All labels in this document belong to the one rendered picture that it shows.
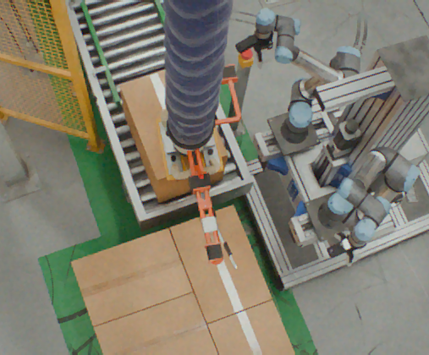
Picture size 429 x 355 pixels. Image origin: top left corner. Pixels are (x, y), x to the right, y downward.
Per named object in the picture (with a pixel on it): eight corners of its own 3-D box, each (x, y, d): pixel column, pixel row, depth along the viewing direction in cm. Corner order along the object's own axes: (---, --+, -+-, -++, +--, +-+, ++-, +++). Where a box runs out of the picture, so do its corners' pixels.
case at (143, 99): (124, 115, 398) (119, 84, 360) (185, 94, 405) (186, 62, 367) (158, 203, 380) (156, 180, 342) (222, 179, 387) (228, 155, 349)
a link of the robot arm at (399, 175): (349, 212, 324) (400, 146, 282) (371, 230, 321) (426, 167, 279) (338, 226, 316) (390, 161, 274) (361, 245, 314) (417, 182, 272)
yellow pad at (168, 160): (155, 120, 340) (155, 116, 335) (174, 117, 341) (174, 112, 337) (167, 181, 329) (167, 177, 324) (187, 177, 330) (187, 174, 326)
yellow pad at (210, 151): (191, 114, 342) (191, 110, 338) (210, 111, 344) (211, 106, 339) (204, 174, 331) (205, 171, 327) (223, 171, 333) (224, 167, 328)
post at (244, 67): (225, 125, 459) (238, 53, 365) (234, 122, 460) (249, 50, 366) (228, 133, 457) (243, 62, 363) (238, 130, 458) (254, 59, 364)
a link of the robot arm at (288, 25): (296, 46, 279) (272, 40, 279) (299, 24, 283) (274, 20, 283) (299, 36, 272) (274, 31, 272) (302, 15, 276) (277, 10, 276)
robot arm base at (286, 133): (301, 114, 350) (304, 106, 341) (312, 139, 346) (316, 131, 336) (275, 122, 348) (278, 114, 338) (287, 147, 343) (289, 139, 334)
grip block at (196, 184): (188, 177, 320) (188, 174, 314) (207, 174, 321) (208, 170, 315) (191, 194, 317) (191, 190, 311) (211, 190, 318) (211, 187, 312)
